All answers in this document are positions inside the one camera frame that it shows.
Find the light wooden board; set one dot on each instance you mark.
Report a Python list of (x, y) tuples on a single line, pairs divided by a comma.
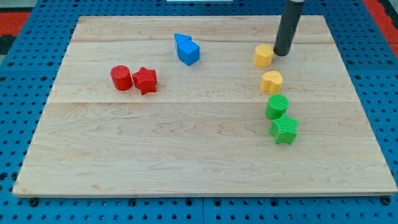
[(203, 133)]

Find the blue cube block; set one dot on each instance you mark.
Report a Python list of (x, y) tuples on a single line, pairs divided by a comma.
[(188, 52)]

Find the red star block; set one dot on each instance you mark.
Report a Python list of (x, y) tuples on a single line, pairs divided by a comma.
[(145, 80)]

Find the blue triangular prism block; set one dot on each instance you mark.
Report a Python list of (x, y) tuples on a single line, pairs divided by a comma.
[(180, 39)]

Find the yellow heart block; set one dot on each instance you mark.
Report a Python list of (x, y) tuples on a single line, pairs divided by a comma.
[(271, 82)]

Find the green cylinder block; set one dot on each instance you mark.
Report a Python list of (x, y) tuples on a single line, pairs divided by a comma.
[(277, 105)]

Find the red cylinder block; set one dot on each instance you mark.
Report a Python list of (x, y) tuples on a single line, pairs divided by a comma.
[(121, 77)]

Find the green star block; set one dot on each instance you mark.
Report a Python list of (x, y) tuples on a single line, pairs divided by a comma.
[(284, 129)]

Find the yellow hexagon block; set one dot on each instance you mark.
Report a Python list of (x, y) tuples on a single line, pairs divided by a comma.
[(263, 55)]

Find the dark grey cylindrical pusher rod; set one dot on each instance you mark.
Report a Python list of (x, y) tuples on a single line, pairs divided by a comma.
[(287, 27)]

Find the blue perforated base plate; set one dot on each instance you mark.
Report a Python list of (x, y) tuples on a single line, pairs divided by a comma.
[(30, 67)]

